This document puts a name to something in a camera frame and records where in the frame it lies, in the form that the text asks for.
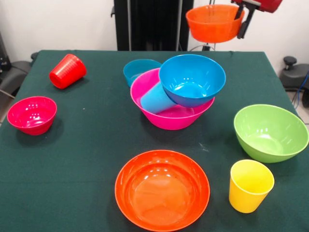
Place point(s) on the yellow cup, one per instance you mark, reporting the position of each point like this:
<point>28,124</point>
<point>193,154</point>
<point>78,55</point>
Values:
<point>246,193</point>

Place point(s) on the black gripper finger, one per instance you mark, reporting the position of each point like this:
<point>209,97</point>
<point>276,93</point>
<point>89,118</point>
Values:
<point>239,12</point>
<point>246,24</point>

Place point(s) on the large blue bowl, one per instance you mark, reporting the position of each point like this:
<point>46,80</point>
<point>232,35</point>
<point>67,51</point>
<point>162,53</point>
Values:
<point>193,79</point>

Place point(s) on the large pink bowl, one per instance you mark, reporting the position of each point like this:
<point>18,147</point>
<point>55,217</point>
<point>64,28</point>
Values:
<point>173,118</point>

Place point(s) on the green bowl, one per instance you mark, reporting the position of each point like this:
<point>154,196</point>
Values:
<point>268,135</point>

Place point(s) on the blue cup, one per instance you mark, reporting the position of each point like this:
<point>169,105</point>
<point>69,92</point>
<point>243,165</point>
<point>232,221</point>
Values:
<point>154,101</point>

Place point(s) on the large orange bowl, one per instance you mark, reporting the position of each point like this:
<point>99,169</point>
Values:
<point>161,193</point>

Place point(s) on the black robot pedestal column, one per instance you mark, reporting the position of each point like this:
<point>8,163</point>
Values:
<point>149,24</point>

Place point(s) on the dark green tablecloth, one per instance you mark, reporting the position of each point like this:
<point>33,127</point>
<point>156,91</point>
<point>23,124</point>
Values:
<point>84,145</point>

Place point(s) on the red cup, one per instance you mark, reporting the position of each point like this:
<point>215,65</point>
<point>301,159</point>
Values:
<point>67,71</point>

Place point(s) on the small crimson bowl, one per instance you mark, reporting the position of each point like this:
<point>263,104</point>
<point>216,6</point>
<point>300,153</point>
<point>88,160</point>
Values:
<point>31,116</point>

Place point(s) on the black pedestal leg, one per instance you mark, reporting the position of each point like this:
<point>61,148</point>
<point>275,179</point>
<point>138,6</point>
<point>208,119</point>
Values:
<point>14,72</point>
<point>293,77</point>

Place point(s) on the small blue bowl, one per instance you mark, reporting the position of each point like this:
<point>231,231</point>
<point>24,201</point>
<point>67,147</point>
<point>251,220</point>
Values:
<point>135,68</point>

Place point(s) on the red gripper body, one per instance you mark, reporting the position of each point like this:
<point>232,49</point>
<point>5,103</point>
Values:
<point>269,5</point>

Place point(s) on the small orange bowl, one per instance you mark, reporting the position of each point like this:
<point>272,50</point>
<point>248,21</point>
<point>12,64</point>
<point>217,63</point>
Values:
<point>212,29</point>

